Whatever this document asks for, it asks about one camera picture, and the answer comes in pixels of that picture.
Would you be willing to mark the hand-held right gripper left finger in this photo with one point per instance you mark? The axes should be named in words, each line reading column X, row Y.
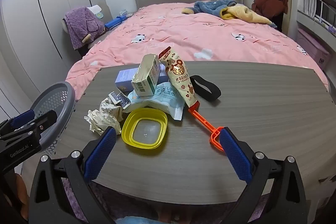
column 101, row 155

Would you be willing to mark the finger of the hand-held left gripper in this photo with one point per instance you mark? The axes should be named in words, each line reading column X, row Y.
column 22, row 117
column 39, row 123

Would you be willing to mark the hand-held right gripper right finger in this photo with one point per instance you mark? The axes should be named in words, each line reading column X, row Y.
column 235, row 155

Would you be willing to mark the grey mesh plastic basket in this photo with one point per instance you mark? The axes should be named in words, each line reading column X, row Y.
column 56, row 98

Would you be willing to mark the white paper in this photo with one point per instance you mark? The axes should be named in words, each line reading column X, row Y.
column 105, row 116

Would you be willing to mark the orange plastic tool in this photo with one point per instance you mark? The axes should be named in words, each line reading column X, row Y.
column 203, row 121

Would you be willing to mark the yellow plastic lid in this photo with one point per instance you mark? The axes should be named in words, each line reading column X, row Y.
column 131, row 119

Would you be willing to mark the small blue patterned packet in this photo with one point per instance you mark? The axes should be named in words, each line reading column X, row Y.
column 119, row 100

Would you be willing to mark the light blue wet wipes packet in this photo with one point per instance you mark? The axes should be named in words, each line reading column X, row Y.
column 162, row 103

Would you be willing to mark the green and white carton box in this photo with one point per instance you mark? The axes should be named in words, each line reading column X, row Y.
column 145, row 77

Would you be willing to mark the beige and red snack packet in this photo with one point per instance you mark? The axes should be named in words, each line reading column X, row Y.
column 181, row 79

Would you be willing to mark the purple fuzzy cloth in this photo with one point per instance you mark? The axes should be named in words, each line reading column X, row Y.
column 78, row 203

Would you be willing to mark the long purple cardboard box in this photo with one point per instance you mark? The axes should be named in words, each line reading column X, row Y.
column 124, row 79

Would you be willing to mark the white wardrobe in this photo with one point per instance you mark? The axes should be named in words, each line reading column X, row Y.
column 39, row 16

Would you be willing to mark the purple fleece robe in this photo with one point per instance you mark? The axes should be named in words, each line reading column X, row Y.
column 81, row 27

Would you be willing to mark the blue folded umbrella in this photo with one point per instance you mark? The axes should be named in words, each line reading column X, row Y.
column 115, row 22

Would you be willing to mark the pink panda print blanket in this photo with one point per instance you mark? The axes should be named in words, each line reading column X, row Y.
column 183, row 35

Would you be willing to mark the pink storage box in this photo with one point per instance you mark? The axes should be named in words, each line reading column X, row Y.
column 313, row 45

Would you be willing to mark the yellow fleece blanket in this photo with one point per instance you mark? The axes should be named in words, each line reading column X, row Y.
column 244, row 12

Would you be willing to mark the blue fleece robe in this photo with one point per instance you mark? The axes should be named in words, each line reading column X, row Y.
column 210, row 7

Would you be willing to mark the brown garment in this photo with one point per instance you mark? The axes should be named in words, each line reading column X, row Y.
column 267, row 2

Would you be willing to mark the white metal rail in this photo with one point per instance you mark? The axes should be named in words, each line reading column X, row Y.
column 325, row 16

